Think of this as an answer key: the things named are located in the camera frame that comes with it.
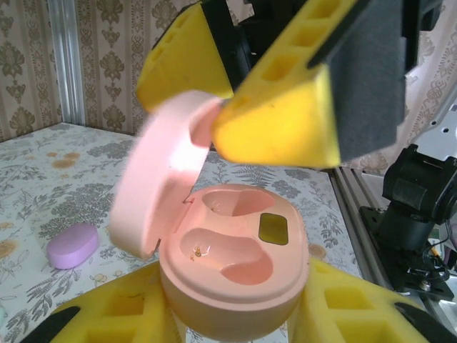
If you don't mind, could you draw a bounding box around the peach charging case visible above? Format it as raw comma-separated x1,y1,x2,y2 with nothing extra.
109,91,310,340

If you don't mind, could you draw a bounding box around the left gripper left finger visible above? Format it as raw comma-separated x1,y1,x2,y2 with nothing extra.
19,264,189,343

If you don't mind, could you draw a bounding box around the mauve pink charging case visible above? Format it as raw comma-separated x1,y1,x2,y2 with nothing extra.
45,223,100,271

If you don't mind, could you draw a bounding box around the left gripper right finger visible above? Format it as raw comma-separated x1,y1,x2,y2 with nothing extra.
291,257,449,343

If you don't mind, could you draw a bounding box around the wide aluminium frame rail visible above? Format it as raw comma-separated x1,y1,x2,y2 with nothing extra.
330,166,457,343

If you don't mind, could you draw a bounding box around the aluminium frame post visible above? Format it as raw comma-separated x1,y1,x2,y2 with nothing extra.
46,0,85,126

